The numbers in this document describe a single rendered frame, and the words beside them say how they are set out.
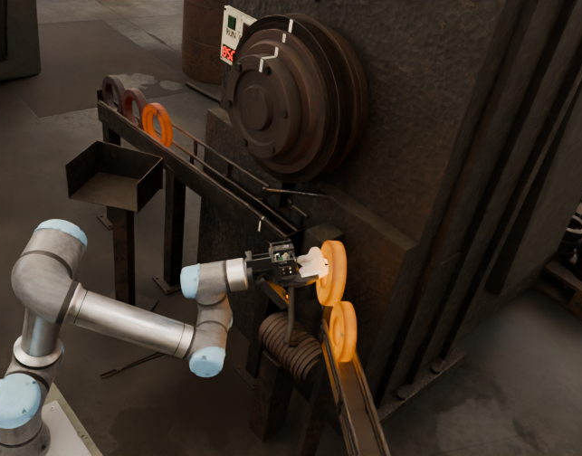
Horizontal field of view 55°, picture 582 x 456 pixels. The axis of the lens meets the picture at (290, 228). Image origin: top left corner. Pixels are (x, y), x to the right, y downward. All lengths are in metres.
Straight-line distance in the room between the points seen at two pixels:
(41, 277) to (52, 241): 0.10
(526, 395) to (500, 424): 0.22
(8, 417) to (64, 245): 0.46
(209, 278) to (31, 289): 0.37
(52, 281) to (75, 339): 1.17
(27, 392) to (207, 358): 0.50
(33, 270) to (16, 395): 0.41
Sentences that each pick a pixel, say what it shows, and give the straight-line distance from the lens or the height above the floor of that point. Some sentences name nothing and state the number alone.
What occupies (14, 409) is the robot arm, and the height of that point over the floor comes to 0.54.
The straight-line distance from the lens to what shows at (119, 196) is 2.08.
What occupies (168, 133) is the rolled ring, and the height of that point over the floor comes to 0.72.
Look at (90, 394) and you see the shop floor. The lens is 2.22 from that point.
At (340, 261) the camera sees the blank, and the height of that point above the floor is 0.97.
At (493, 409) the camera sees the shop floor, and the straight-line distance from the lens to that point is 2.49.
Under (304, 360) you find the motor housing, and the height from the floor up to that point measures 0.52.
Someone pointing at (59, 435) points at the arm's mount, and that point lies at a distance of 1.76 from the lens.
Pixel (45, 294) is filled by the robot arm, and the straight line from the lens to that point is 1.24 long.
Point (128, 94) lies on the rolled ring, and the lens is 2.48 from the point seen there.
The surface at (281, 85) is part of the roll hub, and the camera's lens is 1.48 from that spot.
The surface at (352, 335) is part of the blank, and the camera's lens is 1.43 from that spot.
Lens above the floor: 1.75
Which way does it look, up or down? 35 degrees down
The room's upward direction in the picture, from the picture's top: 11 degrees clockwise
